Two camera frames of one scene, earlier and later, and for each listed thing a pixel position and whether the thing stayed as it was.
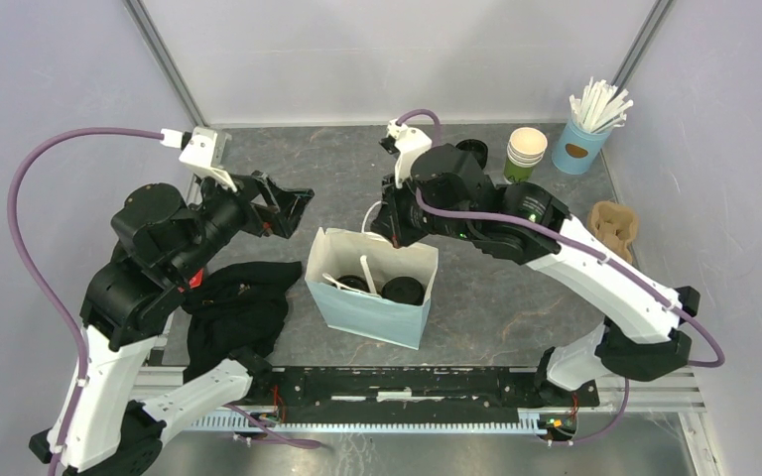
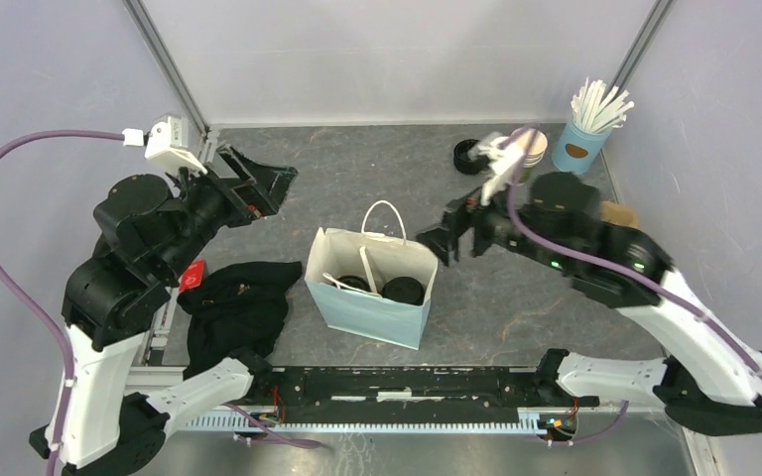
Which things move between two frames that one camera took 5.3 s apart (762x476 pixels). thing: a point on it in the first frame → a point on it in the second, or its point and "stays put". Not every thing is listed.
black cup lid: x=353 y=282 stays put
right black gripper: x=389 y=221 → x=442 y=237
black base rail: x=420 y=395 stays put
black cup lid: x=404 y=290 stays put
